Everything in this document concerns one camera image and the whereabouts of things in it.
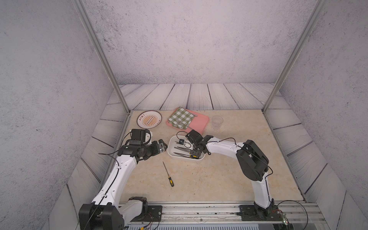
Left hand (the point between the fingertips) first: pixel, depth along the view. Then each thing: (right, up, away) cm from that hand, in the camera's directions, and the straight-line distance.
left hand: (163, 148), depth 80 cm
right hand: (+19, -1, +15) cm, 24 cm away
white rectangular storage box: (+6, -4, +18) cm, 20 cm away
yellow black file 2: (+12, -3, +16) cm, 21 cm away
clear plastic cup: (+35, +15, +28) cm, 48 cm away
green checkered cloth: (+8, +17, +34) cm, 39 cm away
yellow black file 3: (+16, -8, +13) cm, 22 cm away
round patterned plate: (-17, +16, +35) cm, 42 cm away
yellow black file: (+3, -18, +5) cm, 19 cm away
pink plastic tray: (+22, +13, +33) cm, 41 cm away
